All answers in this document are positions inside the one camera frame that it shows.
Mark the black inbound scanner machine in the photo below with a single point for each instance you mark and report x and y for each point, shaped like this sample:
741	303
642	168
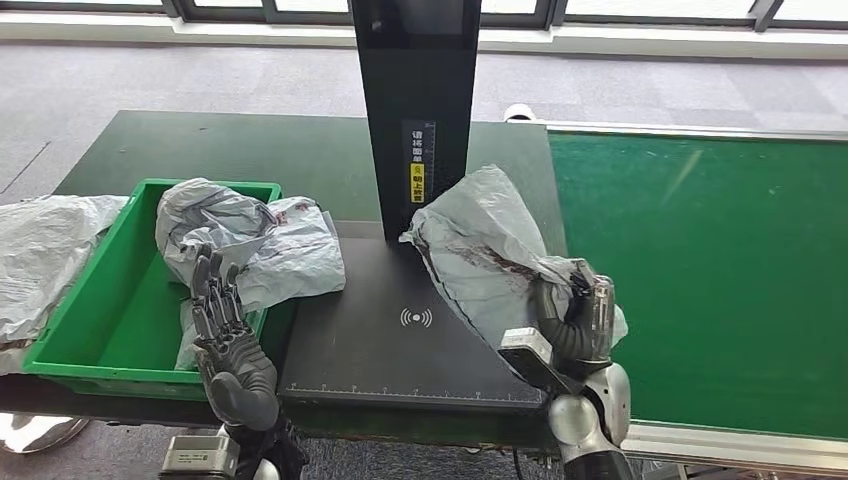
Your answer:
417	99

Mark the grey plastic mailer parcel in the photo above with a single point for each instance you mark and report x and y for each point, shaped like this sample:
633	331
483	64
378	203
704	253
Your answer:
484	258
298	258
205	218

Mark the green plastic crate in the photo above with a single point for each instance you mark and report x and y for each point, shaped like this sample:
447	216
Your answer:
112	311

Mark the dark window frame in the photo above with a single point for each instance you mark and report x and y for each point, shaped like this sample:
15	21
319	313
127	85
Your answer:
765	13

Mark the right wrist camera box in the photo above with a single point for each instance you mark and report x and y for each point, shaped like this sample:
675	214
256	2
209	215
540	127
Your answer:
530	358

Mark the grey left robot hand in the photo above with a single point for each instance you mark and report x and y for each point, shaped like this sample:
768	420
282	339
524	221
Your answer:
228	358

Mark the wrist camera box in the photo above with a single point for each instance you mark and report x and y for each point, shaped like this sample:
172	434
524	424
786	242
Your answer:
199	456
530	358

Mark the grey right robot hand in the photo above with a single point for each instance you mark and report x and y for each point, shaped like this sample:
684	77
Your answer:
586	318

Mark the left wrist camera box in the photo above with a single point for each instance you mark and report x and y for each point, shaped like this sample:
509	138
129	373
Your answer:
199	456

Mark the green conveyor belt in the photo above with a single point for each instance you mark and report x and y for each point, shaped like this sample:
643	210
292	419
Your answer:
715	265

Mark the yellow black label sticker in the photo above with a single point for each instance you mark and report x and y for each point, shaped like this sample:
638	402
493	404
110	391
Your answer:
417	182

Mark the crumpled pale grey plastic bag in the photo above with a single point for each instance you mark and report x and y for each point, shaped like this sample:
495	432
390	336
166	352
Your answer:
40	265

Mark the white window sill ledge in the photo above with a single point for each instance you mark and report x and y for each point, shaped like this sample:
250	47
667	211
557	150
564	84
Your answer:
596	41

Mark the silver conveyor frame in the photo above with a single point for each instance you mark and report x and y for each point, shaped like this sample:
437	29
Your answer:
729	450

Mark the dark green table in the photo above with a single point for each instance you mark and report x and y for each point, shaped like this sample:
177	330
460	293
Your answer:
232	152

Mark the shiny chrome round base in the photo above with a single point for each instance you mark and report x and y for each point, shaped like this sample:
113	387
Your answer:
33	432

